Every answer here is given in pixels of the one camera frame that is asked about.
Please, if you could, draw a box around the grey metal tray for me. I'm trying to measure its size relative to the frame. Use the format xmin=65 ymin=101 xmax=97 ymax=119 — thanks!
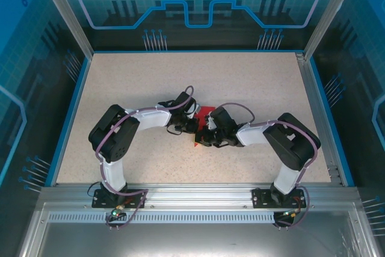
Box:
xmin=17 ymin=202 xmax=380 ymax=257

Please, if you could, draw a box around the blue table edge trim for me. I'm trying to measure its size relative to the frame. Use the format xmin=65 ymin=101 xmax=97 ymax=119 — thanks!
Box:
xmin=306 ymin=57 xmax=356 ymax=187
xmin=49 ymin=57 xmax=93 ymax=187

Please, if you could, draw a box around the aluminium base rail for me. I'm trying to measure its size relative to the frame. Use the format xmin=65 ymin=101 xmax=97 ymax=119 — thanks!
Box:
xmin=38 ymin=182 xmax=360 ymax=209

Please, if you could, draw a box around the slotted aluminium cable duct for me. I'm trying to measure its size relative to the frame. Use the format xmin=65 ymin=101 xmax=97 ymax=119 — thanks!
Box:
xmin=47 ymin=212 xmax=277 ymax=224

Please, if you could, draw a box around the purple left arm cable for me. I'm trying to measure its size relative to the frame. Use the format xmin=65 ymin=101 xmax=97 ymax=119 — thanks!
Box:
xmin=94 ymin=84 xmax=195 ymax=230

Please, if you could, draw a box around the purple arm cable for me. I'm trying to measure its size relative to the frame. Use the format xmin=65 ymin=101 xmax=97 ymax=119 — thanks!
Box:
xmin=94 ymin=84 xmax=195 ymax=230
xmin=214 ymin=102 xmax=322 ymax=230

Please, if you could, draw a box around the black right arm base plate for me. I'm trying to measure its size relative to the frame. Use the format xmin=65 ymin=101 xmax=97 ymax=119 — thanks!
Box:
xmin=251 ymin=188 xmax=304 ymax=209

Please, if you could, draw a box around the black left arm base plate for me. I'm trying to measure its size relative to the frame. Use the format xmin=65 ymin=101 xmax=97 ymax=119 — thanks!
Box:
xmin=91 ymin=189 xmax=147 ymax=209

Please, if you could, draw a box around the aluminium side rail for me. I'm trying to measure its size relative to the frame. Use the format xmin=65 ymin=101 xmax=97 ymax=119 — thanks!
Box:
xmin=295 ymin=52 xmax=345 ymax=187

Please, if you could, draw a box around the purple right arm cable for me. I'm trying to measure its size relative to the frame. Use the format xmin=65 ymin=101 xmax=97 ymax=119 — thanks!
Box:
xmin=214 ymin=102 xmax=322 ymax=230

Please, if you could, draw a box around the aluminium frame post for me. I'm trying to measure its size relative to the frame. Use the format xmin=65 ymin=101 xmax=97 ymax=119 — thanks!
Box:
xmin=303 ymin=0 xmax=363 ymax=61
xmin=33 ymin=0 xmax=94 ymax=59

